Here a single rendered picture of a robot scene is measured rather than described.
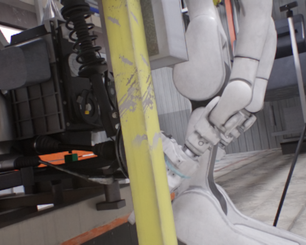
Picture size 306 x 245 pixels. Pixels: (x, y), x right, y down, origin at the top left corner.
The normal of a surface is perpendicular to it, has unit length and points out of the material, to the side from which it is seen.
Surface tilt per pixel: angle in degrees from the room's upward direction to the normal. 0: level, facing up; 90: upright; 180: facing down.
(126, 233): 90
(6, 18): 90
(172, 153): 67
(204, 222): 90
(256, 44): 105
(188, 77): 89
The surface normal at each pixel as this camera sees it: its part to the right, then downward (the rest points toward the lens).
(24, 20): 0.88, -0.15
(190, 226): -0.29, 0.01
